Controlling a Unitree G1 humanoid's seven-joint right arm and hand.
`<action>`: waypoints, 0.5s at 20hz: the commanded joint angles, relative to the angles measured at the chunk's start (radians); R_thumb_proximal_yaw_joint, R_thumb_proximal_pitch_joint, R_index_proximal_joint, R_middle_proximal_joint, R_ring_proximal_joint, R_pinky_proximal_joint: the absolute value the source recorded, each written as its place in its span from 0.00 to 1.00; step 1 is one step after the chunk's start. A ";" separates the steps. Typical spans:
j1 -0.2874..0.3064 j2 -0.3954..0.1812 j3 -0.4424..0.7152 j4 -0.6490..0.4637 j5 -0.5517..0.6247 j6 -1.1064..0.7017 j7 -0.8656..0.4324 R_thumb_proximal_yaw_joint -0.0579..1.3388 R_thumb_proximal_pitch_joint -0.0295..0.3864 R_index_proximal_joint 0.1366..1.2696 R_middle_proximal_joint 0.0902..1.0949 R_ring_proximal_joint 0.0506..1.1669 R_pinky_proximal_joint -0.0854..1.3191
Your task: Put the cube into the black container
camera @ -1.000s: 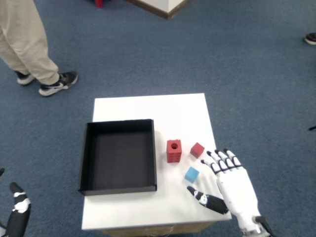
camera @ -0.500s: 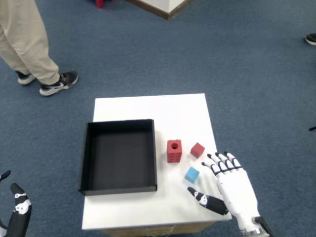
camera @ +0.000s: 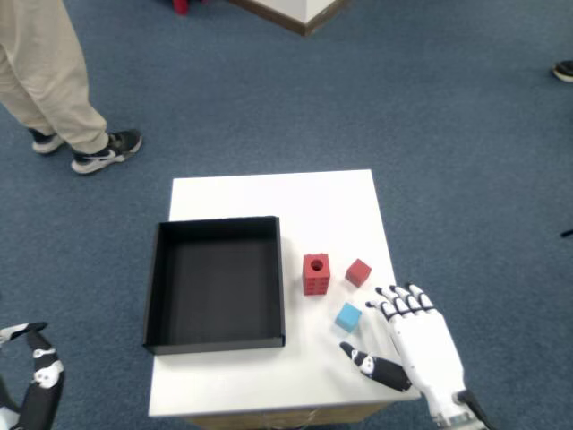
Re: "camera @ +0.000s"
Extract blue foam cube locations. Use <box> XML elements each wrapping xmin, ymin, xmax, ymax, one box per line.
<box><xmin>334</xmin><ymin>302</ymin><xmax>363</xmax><ymax>335</ymax></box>

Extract black white sneaker with swoosh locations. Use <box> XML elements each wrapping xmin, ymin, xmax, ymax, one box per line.
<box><xmin>70</xmin><ymin>128</ymin><xmax>143</xmax><ymax>175</ymax></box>

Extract plain red foam cube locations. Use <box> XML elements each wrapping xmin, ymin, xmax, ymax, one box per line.
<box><xmin>345</xmin><ymin>258</ymin><xmax>373</xmax><ymax>288</ymax></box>

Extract beige trousers of person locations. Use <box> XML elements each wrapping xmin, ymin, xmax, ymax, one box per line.
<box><xmin>0</xmin><ymin>0</ymin><xmax>110</xmax><ymax>154</ymax></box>

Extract white square table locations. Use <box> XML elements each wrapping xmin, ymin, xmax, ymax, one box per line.
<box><xmin>148</xmin><ymin>168</ymin><xmax>423</xmax><ymax>430</ymax></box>

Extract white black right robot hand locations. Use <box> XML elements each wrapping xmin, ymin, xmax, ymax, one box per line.
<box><xmin>338</xmin><ymin>281</ymin><xmax>478</xmax><ymax>425</ymax></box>

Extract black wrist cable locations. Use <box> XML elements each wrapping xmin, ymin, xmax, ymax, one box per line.
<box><xmin>451</xmin><ymin>390</ymin><xmax>497</xmax><ymax>430</ymax></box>

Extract black open box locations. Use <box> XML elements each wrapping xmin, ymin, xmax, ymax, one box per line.
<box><xmin>141</xmin><ymin>215</ymin><xmax>287</xmax><ymax>357</ymax></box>

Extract red block with round hole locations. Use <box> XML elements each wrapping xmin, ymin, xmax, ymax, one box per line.
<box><xmin>303</xmin><ymin>253</ymin><xmax>333</xmax><ymax>297</ymax></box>

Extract black shoe with white sole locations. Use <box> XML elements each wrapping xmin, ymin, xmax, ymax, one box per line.
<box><xmin>551</xmin><ymin>60</ymin><xmax>573</xmax><ymax>84</ymax></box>

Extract white panel with brown edge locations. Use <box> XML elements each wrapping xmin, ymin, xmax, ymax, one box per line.
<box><xmin>228</xmin><ymin>0</ymin><xmax>353</xmax><ymax>38</ymax></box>

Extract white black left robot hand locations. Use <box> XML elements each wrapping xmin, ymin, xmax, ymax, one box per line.
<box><xmin>0</xmin><ymin>321</ymin><xmax>66</xmax><ymax>430</ymax></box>

